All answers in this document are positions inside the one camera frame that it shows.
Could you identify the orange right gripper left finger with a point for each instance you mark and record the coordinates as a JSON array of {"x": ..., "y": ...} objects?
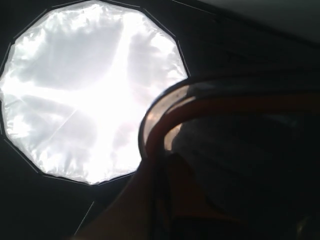
[{"x": 129, "y": 217}]

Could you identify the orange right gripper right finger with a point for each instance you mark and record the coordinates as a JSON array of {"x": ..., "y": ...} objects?
[{"x": 190, "y": 216}]

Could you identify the dark transparent lunch box lid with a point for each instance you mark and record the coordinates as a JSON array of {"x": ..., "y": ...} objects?
[{"x": 253, "y": 145}]

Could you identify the white octagonal softbox light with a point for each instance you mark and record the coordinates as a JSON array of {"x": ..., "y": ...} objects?
[{"x": 76, "y": 83}]

